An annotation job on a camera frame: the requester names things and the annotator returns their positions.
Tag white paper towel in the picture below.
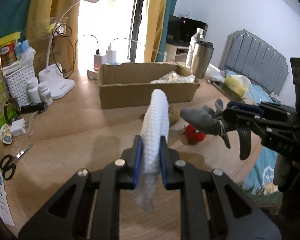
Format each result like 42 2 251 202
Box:
151 71 195 84
131 89 170 213

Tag brown plush toy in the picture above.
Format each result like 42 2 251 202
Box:
168 105 180 127

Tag red spiderman plush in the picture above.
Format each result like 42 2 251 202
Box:
184 124 206 145

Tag grey sock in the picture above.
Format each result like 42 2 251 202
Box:
180 99 234 148

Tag person's right hand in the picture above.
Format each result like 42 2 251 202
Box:
274 154 300 196

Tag yellow tissue pack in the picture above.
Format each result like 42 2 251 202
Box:
224 75 251 99

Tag grey bed headboard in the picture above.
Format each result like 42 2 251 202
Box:
219 29 288 103

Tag brown cardboard box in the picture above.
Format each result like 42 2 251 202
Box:
98 62 199 109

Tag steel thermos tumbler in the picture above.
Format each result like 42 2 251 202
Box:
190 41 214 79

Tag white power strip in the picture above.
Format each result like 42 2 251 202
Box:
87 68 99 80

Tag beige tv cabinet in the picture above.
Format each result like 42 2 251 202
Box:
164 43 189 63

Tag clear plastic water bottle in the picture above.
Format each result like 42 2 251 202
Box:
185 27 205 67

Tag black flashlight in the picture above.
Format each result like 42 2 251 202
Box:
20 102 48 114

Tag white pill bottle right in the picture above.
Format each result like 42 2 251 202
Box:
38 81 53 106

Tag white pill bottle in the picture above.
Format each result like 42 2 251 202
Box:
27 77 41 104
38 81 53 106

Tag black monitor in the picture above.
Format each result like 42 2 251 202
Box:
166 15 208 47

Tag white pill bottle left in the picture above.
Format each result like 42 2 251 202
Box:
27 77 41 104

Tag small white plug adapter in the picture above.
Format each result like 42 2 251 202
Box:
10 119 29 137

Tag black scissors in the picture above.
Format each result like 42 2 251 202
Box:
0 144 33 181

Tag white plastic basket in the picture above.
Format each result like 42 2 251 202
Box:
5 64 35 107

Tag yellow plush in bag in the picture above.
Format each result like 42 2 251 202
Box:
43 17 68 36

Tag white desk lamp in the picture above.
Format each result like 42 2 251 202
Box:
38 0 100 100

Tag yellow lidded can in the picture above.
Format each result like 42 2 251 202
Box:
0 31 21 68

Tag white charger with black cable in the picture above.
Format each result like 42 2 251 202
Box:
51 24 107 79

